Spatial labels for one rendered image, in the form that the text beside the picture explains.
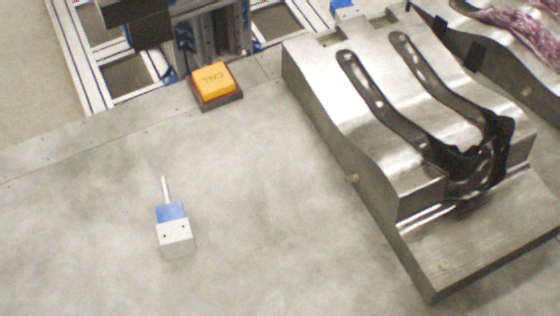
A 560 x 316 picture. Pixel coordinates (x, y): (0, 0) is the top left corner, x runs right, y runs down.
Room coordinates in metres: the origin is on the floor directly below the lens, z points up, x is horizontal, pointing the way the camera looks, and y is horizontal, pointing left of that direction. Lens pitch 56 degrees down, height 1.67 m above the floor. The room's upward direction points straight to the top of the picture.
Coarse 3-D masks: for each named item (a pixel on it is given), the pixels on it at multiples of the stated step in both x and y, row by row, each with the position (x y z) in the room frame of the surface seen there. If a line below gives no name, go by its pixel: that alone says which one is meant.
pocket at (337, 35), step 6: (336, 30) 0.80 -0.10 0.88; (342, 30) 0.79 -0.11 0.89; (318, 36) 0.78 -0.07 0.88; (324, 36) 0.79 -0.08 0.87; (330, 36) 0.79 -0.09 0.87; (336, 36) 0.80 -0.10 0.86; (342, 36) 0.78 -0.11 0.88; (318, 42) 0.78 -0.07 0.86; (324, 42) 0.78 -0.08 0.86; (330, 42) 0.78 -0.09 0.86; (336, 42) 0.78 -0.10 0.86
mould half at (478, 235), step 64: (320, 64) 0.70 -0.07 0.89; (384, 64) 0.71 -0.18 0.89; (448, 64) 0.71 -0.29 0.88; (320, 128) 0.62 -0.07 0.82; (384, 128) 0.56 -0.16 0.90; (448, 128) 0.54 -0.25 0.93; (384, 192) 0.45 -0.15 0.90; (512, 192) 0.47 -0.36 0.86; (448, 256) 0.36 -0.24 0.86; (512, 256) 0.37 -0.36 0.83
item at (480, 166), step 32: (352, 64) 0.71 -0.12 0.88; (416, 64) 0.71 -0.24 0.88; (384, 96) 0.64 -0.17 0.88; (448, 96) 0.64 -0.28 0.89; (416, 128) 0.55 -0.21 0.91; (480, 128) 0.53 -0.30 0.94; (512, 128) 0.53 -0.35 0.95; (448, 160) 0.49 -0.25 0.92; (480, 160) 0.52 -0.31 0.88; (448, 192) 0.45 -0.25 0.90; (480, 192) 0.45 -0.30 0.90
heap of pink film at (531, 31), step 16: (528, 0) 0.87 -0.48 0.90; (544, 0) 0.86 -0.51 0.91; (480, 16) 0.84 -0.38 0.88; (496, 16) 0.82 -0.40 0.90; (512, 16) 0.81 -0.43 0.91; (528, 16) 0.79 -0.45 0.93; (512, 32) 0.78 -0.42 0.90; (528, 32) 0.77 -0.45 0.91; (544, 32) 0.77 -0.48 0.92; (544, 48) 0.75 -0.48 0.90
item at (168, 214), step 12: (168, 192) 0.49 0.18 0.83; (168, 204) 0.46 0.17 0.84; (180, 204) 0.46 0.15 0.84; (156, 216) 0.44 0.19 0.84; (168, 216) 0.44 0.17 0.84; (180, 216) 0.44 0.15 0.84; (168, 228) 0.41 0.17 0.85; (180, 228) 0.41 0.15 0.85; (168, 240) 0.39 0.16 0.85; (180, 240) 0.39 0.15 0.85; (192, 240) 0.40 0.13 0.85; (168, 252) 0.39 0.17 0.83; (180, 252) 0.39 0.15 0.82; (192, 252) 0.40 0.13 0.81
